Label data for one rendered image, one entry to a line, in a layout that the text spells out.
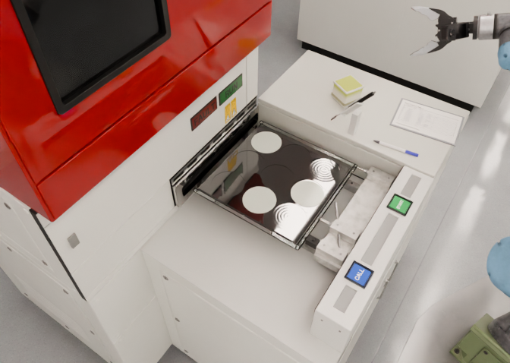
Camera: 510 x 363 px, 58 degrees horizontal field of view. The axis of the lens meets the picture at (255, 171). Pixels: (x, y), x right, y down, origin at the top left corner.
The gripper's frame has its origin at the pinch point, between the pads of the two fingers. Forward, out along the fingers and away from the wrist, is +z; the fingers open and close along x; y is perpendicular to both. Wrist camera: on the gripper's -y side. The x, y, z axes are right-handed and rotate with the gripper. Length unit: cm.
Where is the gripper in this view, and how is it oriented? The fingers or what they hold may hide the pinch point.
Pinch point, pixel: (409, 32)
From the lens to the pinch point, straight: 165.3
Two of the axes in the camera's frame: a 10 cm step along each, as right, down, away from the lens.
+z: -9.0, -0.6, 4.2
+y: 4.2, -3.1, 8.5
